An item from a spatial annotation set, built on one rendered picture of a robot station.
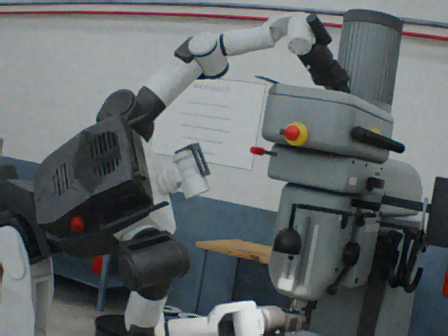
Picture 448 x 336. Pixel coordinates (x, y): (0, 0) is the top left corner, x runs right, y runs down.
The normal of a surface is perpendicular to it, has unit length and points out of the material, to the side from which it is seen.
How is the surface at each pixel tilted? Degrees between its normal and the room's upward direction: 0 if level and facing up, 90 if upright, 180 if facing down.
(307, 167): 90
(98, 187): 64
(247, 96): 90
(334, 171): 90
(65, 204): 74
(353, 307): 90
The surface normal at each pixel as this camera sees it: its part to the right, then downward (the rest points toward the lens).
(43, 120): -0.46, 0.00
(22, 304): -0.29, 0.44
